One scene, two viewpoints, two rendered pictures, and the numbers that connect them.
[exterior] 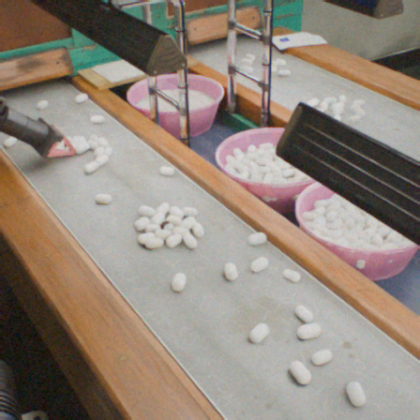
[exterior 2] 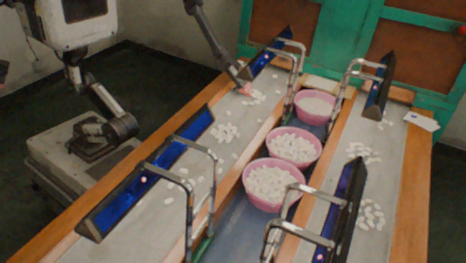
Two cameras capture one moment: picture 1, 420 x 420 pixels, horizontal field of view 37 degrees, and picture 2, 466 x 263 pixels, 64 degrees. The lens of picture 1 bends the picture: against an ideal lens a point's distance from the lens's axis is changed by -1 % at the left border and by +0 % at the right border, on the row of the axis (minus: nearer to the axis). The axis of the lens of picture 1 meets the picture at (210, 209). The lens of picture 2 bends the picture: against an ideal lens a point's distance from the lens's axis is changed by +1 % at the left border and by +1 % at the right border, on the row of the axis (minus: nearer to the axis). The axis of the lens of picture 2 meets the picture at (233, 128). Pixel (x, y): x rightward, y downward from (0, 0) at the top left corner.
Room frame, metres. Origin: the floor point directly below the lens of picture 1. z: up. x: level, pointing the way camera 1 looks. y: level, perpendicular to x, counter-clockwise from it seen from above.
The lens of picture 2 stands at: (0.20, -1.09, 1.84)
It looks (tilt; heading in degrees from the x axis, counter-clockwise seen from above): 36 degrees down; 54
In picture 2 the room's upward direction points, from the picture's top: 7 degrees clockwise
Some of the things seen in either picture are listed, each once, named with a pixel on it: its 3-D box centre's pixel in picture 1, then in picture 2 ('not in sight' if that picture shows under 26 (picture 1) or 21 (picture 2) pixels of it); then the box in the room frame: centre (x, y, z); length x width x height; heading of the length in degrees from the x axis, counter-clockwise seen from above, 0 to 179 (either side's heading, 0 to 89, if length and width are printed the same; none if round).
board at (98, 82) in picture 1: (138, 67); (326, 85); (1.81, 0.21, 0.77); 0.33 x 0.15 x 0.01; 123
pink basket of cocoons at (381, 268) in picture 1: (361, 230); (272, 186); (1.02, -0.30, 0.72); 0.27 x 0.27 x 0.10
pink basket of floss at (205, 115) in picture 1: (175, 107); (314, 108); (1.63, 0.09, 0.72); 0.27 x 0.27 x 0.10
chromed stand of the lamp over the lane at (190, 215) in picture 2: not in sight; (179, 207); (0.56, -0.36, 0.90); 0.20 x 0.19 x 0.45; 33
